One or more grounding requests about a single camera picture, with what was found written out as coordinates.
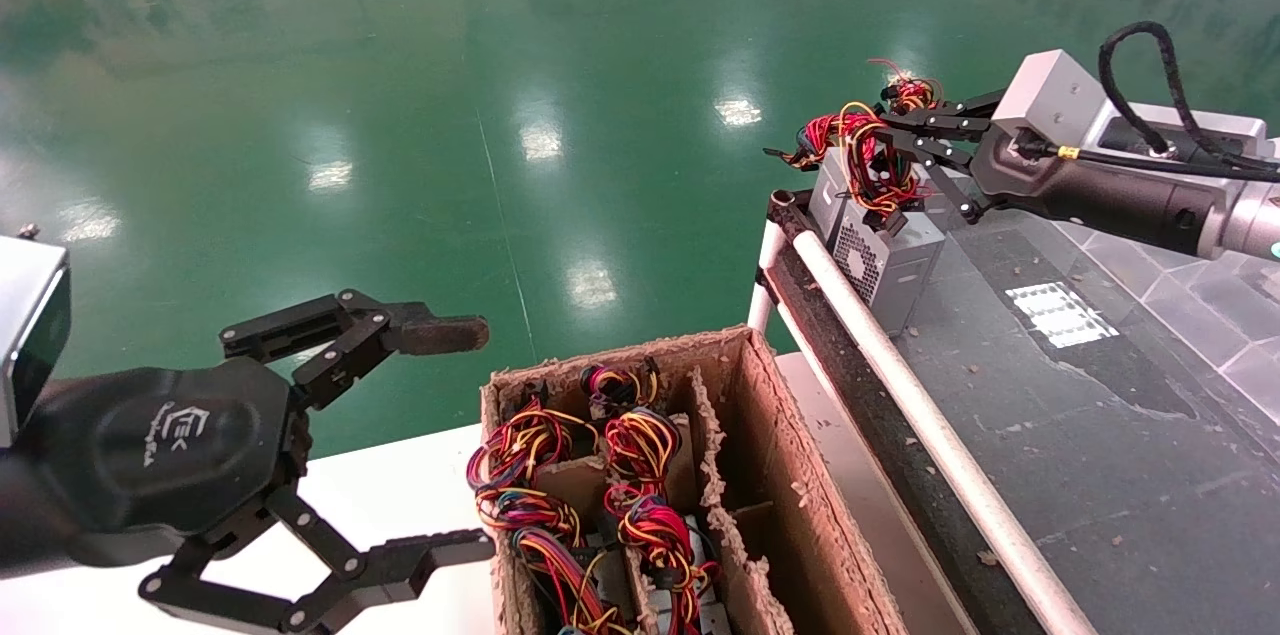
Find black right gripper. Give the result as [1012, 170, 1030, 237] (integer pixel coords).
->
[880, 90, 1233, 258]

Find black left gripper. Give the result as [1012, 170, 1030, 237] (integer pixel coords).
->
[40, 290, 497, 635]

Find grey power supply vent grille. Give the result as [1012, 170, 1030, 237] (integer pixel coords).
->
[835, 100, 949, 338]

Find white table leg pipe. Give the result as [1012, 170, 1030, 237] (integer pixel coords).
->
[747, 218, 788, 333]

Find clear acrylic divider tray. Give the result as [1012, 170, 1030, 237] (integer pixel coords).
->
[1050, 215, 1280, 398]

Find worn brown cardboard divider box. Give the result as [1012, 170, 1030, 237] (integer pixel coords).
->
[480, 325, 907, 635]

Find grey power supply red wires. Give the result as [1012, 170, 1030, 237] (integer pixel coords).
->
[765, 110, 881, 238]

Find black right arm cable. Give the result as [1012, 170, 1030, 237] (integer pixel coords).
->
[1018, 20, 1280, 182]

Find power supply purple yellow wires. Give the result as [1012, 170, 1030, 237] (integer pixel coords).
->
[578, 362, 661, 418]

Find long white table frame pipe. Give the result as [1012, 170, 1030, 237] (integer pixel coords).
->
[788, 223, 1098, 635]

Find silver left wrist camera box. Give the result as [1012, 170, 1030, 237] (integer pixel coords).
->
[0, 233, 73, 449]

